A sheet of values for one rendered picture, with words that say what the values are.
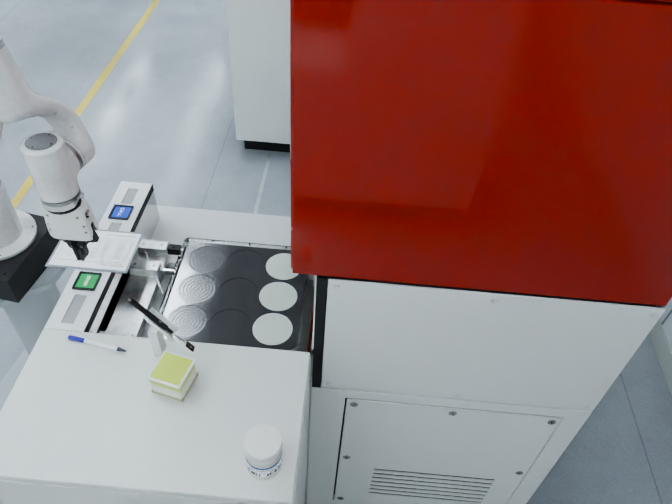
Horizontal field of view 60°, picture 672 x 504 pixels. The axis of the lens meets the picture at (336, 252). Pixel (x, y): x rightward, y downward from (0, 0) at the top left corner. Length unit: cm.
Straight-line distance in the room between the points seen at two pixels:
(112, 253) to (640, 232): 123
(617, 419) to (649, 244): 159
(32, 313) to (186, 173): 168
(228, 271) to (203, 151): 204
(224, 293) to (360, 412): 47
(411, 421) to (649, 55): 105
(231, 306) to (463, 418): 66
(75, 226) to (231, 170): 207
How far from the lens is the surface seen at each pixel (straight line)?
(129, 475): 127
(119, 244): 166
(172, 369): 128
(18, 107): 130
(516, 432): 167
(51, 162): 133
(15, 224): 180
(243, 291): 157
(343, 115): 92
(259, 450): 114
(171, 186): 336
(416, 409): 155
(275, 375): 133
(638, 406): 278
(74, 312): 154
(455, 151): 96
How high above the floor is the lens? 209
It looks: 45 degrees down
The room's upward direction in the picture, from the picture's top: 4 degrees clockwise
